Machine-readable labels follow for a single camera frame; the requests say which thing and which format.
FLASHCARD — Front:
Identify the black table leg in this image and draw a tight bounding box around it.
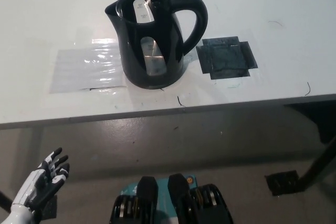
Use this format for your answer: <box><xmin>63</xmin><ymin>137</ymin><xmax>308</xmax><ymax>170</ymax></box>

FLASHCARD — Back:
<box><xmin>0</xmin><ymin>189</ymin><xmax>13</xmax><ymax>208</ymax></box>
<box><xmin>298</xmin><ymin>136</ymin><xmax>336</xmax><ymax>192</ymax></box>

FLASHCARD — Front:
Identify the black tape patch on table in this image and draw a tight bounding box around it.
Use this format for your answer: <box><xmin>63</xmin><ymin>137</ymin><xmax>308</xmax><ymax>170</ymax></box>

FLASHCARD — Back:
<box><xmin>196</xmin><ymin>36</ymin><xmax>259</xmax><ymax>81</ymax></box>

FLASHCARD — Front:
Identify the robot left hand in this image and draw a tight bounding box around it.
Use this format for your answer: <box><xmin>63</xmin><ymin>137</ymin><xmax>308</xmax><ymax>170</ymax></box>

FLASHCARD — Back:
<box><xmin>10</xmin><ymin>147</ymin><xmax>70</xmax><ymax>213</ymax></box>

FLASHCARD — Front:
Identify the clear plastic sheet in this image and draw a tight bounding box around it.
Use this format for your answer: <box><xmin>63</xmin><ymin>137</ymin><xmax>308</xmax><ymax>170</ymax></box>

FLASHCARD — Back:
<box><xmin>49</xmin><ymin>38</ymin><xmax>127</xmax><ymax>94</ymax></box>

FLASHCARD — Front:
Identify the black table underframe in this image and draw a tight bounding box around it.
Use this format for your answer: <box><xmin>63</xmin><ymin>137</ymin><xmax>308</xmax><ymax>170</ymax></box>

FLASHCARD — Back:
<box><xmin>284</xmin><ymin>102</ymin><xmax>336</xmax><ymax>143</ymax></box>

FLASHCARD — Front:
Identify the black electric kettle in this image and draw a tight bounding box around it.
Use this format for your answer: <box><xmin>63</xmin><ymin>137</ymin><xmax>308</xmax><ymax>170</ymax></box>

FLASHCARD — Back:
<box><xmin>104</xmin><ymin>0</ymin><xmax>209</xmax><ymax>90</ymax></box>

